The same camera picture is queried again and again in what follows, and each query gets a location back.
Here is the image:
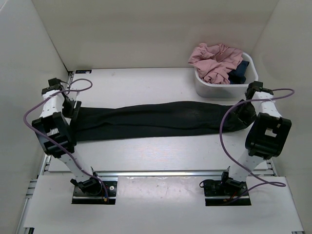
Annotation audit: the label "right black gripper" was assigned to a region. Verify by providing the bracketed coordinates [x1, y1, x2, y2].
[228, 99, 257, 129]

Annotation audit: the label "black trousers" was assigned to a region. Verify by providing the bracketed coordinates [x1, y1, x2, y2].
[72, 100, 247, 144]

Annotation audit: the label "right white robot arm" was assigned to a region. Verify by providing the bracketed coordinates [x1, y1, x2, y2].
[219, 81, 292, 195]

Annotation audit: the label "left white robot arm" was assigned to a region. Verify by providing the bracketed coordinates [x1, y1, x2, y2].
[27, 78, 103, 196]

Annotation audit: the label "small black label sticker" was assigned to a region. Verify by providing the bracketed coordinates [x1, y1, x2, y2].
[75, 70, 92, 74]

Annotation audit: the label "navy blue garment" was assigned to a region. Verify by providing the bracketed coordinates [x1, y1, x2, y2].
[228, 60, 250, 84]

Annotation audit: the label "white plastic laundry basket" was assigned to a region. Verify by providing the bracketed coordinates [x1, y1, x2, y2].
[194, 52, 258, 99]

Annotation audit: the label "pink garment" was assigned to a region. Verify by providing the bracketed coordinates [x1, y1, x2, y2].
[188, 43, 243, 85]

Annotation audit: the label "aluminium frame rail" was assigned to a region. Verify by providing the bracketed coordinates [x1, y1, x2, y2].
[14, 70, 74, 234]

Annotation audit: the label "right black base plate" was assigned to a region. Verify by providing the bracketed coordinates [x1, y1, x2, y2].
[199, 179, 251, 206]

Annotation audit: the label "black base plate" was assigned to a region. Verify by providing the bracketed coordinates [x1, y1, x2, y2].
[70, 178, 117, 205]
[199, 179, 251, 206]

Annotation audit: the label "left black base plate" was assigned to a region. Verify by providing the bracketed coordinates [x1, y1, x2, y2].
[70, 178, 117, 205]

